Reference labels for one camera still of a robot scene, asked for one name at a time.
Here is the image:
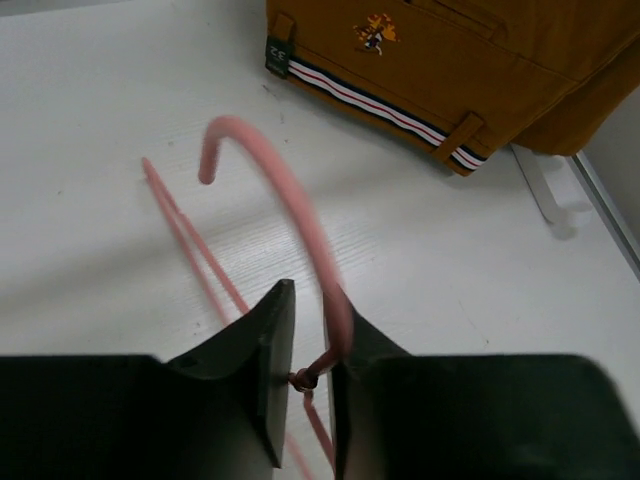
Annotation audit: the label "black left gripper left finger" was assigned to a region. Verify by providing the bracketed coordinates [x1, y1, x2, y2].
[1, 280, 295, 479]

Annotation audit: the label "aluminium table edge rail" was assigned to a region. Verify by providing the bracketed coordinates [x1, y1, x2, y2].
[571, 151, 639, 278]

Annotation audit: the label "pink wire hanger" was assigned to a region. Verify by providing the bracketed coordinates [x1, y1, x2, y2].
[141, 116, 353, 462]

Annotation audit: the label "white clothes rack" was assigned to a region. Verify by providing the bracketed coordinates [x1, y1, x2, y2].
[511, 145, 593, 239]

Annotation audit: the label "brown folded trousers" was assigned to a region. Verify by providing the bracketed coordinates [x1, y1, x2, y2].
[265, 0, 639, 176]

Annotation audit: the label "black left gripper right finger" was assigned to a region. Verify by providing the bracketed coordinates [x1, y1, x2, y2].
[322, 293, 639, 479]

